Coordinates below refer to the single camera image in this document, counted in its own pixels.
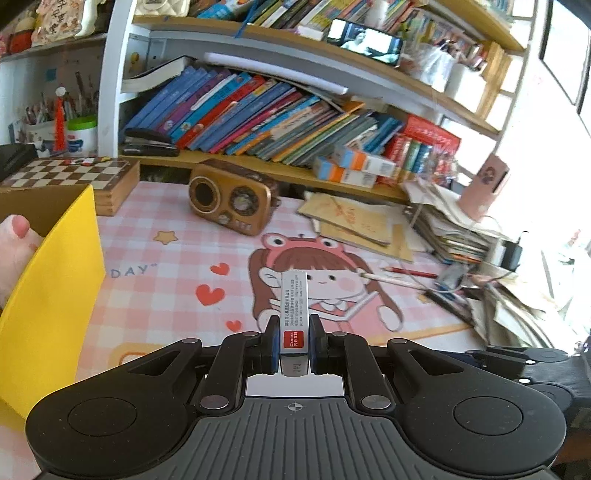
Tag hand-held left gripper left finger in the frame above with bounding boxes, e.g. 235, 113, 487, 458
122, 315, 282, 412

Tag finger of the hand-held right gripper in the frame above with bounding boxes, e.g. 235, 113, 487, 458
465, 348, 571, 368

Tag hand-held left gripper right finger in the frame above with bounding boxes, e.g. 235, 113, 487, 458
308, 314, 467, 412

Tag white eraser with sleeve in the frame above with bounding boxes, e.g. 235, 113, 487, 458
278, 271, 311, 377

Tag yellow cardboard box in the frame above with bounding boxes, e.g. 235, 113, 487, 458
0, 184, 106, 421

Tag pink plush toy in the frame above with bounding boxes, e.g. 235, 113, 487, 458
0, 215, 38, 310

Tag stack of loose papers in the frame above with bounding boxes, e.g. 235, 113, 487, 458
404, 180, 591, 352

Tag black power adapter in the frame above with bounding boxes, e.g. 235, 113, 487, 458
501, 233, 525, 273

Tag pink checked tablecloth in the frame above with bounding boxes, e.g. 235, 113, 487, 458
76, 180, 490, 384

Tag red pencil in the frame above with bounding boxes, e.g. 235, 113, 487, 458
381, 265, 439, 278

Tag brown paper envelopes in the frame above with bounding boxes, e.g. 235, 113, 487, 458
298, 191, 416, 264

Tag brown retro radio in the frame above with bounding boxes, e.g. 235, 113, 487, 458
188, 159, 280, 237

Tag orange white small carton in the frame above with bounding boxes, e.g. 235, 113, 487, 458
332, 145, 398, 178
314, 157, 377, 188

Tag pink desk holder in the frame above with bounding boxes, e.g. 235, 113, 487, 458
459, 154, 511, 221

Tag row of blue picture books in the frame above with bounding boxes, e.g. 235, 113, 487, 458
124, 65, 402, 169

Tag red boxed book set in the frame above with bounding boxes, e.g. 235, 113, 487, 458
385, 115, 462, 185

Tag black stapler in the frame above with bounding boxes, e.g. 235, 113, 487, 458
122, 128, 181, 158

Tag wooden chess board box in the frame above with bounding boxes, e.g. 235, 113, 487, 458
0, 157, 140, 217

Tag white storage bin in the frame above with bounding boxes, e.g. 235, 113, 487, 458
445, 62, 488, 114

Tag white jar with green lid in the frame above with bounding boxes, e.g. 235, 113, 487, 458
66, 115, 99, 155

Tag white wooden bookshelf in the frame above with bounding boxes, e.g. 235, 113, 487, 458
0, 0, 541, 204

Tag smartphone with lit screen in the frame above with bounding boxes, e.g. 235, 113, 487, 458
327, 18, 403, 65

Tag red tassel ornament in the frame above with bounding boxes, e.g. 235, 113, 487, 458
53, 85, 68, 151

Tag white pen holder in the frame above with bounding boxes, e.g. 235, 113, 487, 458
25, 122, 58, 151

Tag black electronic keyboard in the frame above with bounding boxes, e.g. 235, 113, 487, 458
0, 143, 38, 183

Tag bunch of pens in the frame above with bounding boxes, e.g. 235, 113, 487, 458
23, 71, 100, 123

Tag row of colourful paperback books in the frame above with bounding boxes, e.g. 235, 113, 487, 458
198, 0, 416, 38

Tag white quilted handbag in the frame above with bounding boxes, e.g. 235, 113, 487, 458
134, 0, 190, 18

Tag pink lucky cat ornament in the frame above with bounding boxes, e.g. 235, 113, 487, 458
34, 0, 100, 44

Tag red round doll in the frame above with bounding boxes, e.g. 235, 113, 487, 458
9, 21, 35, 54

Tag black picture frame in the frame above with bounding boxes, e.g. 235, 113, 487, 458
538, 0, 591, 118

